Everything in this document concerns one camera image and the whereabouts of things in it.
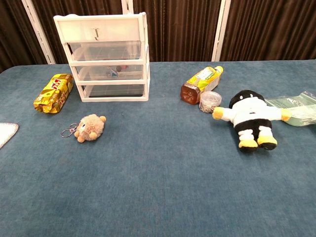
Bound black white penguin plush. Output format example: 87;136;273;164
212;89;292;152

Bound blue table cloth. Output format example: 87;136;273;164
0;59;316;237

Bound clear green zip bag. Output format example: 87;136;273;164
264;91;316;127

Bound brown plush keychain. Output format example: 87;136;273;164
74;114;107;143

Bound white plastic drawer unit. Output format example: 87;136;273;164
53;11;151;103

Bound dark brown curtain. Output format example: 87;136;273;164
0;0;316;74

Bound small colourful items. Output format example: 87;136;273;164
105;65;129;78

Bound clear plastic drawer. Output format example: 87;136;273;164
67;41;142;61
79;84;145;98
74;64;144;81

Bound white metal frame post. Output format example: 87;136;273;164
120;0;134;15
211;0;234;62
21;0;56;65

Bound clear round jar of clips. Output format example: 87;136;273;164
198;91;223;114

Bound white stitched fabric piece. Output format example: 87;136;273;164
0;122;20;150

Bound yellow snack bag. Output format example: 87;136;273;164
33;73;74;114

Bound opaque white drawer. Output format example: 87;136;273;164
57;18;140;42

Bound tea bottle with yellow label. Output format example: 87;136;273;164
180;65;224;105

